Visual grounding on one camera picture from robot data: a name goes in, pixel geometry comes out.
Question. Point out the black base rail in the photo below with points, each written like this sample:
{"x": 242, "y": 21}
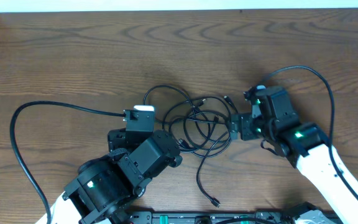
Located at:
{"x": 150, "y": 217}

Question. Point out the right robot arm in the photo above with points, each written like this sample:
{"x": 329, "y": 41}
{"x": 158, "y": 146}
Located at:
{"x": 305, "y": 145}

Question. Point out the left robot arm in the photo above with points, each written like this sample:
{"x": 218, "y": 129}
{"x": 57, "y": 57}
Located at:
{"x": 105, "y": 187}

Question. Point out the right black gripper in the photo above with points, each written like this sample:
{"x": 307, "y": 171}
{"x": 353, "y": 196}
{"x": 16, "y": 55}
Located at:
{"x": 247, "y": 126}

